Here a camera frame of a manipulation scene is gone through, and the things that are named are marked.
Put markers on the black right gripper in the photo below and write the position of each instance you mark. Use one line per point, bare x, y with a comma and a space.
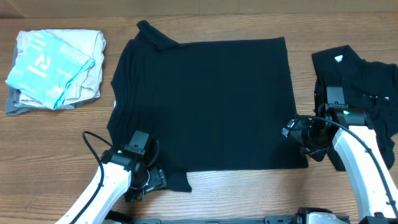
294, 129

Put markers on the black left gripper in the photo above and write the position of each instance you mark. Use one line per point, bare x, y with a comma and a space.
158, 178

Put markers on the black t-shirt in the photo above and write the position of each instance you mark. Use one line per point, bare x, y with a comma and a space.
212, 105

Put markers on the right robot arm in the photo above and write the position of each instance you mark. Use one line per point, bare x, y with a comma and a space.
351, 134

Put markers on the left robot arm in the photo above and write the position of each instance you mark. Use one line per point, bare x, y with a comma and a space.
129, 171

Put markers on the folded beige shirt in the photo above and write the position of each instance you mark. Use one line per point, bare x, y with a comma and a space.
88, 62

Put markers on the folded light blue printed shirt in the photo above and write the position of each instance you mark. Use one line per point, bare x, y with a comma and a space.
46, 71

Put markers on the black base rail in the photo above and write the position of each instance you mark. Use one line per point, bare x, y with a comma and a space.
298, 218

